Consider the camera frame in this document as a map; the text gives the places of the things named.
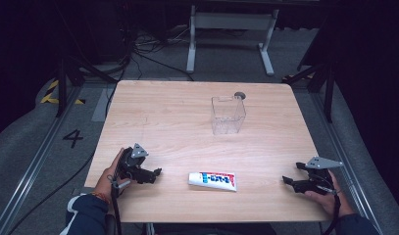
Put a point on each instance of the clear plastic container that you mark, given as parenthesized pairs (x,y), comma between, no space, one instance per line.
(228,117)

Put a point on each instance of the white metal table frame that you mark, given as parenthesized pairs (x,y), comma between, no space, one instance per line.
(233,21)

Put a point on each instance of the grey round table grommet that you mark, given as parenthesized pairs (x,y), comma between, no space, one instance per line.
(240,95)

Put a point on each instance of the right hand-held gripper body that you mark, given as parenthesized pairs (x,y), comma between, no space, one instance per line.
(318,184)

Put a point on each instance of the yellow black floor tape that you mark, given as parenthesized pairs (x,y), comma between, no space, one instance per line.
(50,96)

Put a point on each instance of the person's right hand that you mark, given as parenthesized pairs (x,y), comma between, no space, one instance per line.
(334,202)

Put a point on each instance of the black metal stand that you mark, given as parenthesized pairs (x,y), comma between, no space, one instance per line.
(329,88)
(61,84)

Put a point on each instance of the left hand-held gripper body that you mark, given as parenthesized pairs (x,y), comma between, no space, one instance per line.
(131,164)

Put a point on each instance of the white toothpaste tube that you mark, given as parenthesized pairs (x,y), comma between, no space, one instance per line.
(213,181)

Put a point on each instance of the grey floor tape patch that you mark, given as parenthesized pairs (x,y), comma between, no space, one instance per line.
(102,106)

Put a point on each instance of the metal floor rail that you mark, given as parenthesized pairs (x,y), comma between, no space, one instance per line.
(33,166)
(344,150)

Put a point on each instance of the person's left hand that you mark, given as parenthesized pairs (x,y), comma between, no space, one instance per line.
(106,182)

